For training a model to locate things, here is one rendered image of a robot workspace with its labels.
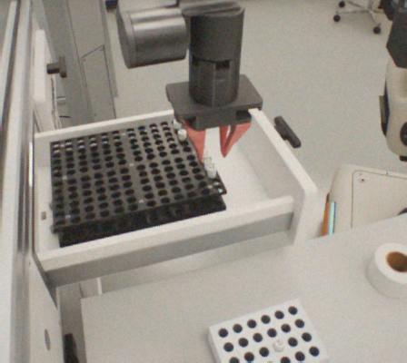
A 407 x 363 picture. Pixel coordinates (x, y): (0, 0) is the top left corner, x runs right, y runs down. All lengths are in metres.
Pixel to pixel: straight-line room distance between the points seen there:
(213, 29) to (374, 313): 0.44
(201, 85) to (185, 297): 0.31
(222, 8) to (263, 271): 0.39
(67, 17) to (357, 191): 1.13
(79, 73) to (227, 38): 1.16
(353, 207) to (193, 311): 0.94
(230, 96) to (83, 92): 1.16
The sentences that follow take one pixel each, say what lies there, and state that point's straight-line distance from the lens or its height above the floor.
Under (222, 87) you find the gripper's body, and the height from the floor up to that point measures 1.05.
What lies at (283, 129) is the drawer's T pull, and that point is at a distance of 0.64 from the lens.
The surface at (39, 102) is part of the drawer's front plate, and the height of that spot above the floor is 0.92.
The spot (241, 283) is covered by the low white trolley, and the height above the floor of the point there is 0.76.
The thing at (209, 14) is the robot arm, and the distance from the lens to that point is 0.42.
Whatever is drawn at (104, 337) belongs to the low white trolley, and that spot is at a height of 0.76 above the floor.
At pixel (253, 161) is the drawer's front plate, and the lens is 0.67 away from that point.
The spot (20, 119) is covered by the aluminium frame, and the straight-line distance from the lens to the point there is 0.57.
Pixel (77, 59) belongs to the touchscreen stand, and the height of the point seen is 0.62.
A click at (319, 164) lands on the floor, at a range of 2.01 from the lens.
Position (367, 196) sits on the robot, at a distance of 1.51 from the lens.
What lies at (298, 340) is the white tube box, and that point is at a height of 0.80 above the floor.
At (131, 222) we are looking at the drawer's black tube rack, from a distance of 0.56.
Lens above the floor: 1.29
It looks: 41 degrees down
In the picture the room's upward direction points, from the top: straight up
